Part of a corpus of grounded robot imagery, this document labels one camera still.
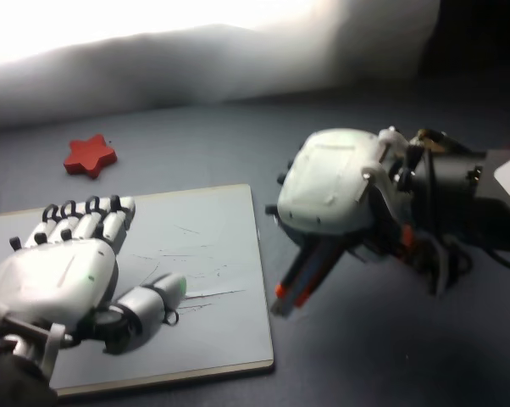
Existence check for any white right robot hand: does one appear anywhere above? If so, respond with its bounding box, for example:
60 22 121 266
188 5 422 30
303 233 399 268
265 126 413 272

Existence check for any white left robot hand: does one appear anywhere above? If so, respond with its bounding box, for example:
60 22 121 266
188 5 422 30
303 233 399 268
0 194 188 355

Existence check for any orange and black tool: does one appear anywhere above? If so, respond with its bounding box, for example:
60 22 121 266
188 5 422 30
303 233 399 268
269 237 345 319

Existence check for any grey cutting board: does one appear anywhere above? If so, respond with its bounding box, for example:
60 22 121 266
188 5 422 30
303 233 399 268
0 183 276 398

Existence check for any red star block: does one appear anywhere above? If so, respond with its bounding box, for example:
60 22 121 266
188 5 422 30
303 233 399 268
63 133 119 180

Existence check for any grey tablecloth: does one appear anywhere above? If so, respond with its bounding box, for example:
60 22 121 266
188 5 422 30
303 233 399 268
0 75 510 407

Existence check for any white backdrop cloth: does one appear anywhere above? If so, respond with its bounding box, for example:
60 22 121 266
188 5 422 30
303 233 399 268
0 0 442 132

